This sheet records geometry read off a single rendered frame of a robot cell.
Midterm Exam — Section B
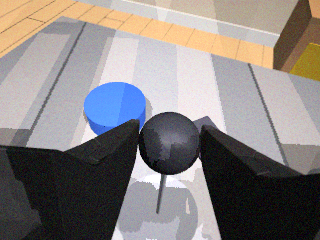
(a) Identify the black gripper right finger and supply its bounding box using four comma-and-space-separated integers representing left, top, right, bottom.
200, 125, 320, 240

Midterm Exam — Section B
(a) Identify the blue cylinder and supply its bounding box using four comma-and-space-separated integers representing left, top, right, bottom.
84, 82, 146, 136

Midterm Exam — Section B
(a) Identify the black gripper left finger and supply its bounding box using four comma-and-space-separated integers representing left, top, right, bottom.
0, 119, 140, 240

